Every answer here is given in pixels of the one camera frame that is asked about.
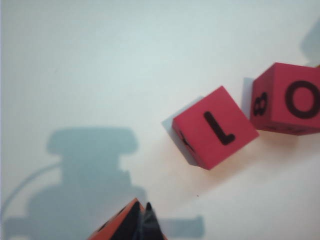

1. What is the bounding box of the orange letter block with 6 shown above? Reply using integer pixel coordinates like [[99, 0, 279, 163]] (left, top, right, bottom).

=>
[[86, 196, 141, 240]]

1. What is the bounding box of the red letter block with rabbit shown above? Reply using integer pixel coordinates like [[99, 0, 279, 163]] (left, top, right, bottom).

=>
[[249, 62, 320, 137]]

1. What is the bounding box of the red letter block with T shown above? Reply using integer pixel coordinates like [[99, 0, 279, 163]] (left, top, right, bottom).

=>
[[171, 85, 260, 171]]

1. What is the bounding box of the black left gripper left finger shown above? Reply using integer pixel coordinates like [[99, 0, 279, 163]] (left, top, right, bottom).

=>
[[114, 200, 144, 240]]

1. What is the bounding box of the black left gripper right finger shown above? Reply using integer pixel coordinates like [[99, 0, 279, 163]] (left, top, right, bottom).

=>
[[139, 201, 168, 240]]

